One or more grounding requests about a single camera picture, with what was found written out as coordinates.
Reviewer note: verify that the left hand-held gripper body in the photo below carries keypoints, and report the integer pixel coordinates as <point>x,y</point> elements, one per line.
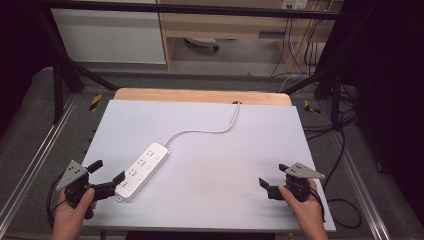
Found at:
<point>72,174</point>

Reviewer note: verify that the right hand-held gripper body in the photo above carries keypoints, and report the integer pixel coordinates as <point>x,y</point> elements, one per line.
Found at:
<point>301,173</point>

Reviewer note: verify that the white power strip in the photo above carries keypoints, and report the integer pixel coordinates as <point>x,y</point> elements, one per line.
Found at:
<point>143,171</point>

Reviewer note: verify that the person's right hand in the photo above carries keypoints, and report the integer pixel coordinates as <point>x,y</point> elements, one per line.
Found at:
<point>305,210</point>

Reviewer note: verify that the person's left hand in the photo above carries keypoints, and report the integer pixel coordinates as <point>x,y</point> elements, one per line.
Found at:
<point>71,215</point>

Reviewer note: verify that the yellow black tape strip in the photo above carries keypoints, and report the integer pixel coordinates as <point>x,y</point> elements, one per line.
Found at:
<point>310,107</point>
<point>95,102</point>

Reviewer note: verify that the wooden board under table top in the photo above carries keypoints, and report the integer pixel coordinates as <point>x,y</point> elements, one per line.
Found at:
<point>203,96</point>

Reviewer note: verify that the black curtain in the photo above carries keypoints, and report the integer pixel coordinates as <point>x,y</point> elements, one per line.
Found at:
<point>390,100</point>
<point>20,50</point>

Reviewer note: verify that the white cabinet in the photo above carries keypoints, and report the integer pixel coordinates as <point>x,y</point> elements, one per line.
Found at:
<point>110,33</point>

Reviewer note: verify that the white chair base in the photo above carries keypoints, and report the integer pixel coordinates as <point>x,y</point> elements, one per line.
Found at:
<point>203,41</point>

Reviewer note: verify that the wooden desk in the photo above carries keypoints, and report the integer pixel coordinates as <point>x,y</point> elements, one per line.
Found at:
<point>233,26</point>

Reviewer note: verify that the aluminium floor rail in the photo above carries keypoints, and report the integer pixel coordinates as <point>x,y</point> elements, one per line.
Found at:
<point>35,160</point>
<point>361,190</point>

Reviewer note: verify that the black metal frame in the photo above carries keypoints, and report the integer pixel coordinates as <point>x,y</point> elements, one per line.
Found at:
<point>63,66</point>

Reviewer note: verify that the white wall socket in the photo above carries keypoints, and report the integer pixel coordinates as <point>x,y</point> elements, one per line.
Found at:
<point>295,4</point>

